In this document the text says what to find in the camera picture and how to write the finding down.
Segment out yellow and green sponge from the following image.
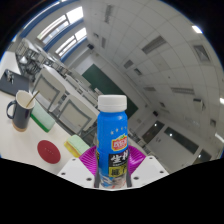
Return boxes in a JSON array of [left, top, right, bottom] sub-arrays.
[[64, 134, 91, 158]]

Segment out flat round red coaster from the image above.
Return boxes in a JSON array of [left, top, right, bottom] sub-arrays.
[[36, 139, 62, 165]]

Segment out blue drink bottle white cap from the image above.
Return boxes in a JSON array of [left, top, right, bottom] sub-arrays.
[[95, 94, 130, 190]]

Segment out classroom windows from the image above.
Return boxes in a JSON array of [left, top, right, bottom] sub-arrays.
[[36, 6, 88, 58]]

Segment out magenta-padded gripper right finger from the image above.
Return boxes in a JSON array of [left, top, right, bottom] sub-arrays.
[[125, 145, 169, 188]]

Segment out classroom chairs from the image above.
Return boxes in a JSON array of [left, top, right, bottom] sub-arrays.
[[16, 38, 101, 141]]

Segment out dark interior wall window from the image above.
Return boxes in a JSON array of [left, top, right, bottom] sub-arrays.
[[163, 126, 200, 155]]

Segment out dark classroom door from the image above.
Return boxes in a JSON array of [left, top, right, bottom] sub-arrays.
[[142, 120, 165, 144]]

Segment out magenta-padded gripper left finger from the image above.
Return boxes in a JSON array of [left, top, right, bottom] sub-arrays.
[[57, 145, 98, 188]]

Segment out bunch of keys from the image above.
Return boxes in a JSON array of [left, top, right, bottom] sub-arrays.
[[4, 73, 16, 84]]

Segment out dark blue mug cork base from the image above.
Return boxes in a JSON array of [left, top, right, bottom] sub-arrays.
[[5, 89, 36, 133]]

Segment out classroom desks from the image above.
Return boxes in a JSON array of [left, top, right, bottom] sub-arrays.
[[19, 38, 104, 111]]

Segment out ceiling lights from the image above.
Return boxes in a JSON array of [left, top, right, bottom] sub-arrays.
[[89, 3, 224, 144]]

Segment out wooden stirrer stick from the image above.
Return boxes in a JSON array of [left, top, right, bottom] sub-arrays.
[[25, 90, 40, 108]]

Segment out blue window curtains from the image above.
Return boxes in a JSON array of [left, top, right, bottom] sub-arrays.
[[19, 3, 88, 64]]

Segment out dark flat laptop sleeve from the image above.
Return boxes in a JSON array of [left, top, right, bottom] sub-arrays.
[[0, 68, 30, 97]]

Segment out green chalkboard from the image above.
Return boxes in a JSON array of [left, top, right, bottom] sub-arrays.
[[82, 63, 139, 118]]

